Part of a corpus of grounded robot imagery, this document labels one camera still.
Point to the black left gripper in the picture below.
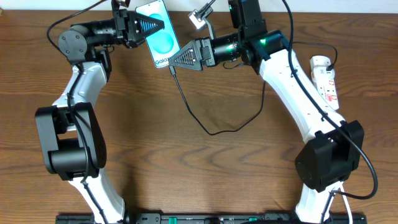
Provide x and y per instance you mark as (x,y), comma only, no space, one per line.
(125,27)

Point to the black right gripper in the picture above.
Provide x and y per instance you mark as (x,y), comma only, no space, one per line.
(203,48)

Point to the Galaxy S25 smartphone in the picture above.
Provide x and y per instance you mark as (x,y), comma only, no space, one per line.
(164,43)

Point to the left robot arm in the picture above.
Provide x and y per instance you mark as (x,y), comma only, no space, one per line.
(70,137)

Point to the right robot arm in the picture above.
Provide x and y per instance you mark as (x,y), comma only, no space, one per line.
(333,146)

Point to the white charger plug adapter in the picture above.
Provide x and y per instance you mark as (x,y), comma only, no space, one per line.
(321,61)

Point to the white power strip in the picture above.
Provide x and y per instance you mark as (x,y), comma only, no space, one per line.
(324,82)

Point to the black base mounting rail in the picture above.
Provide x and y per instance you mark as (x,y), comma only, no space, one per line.
(156,218)

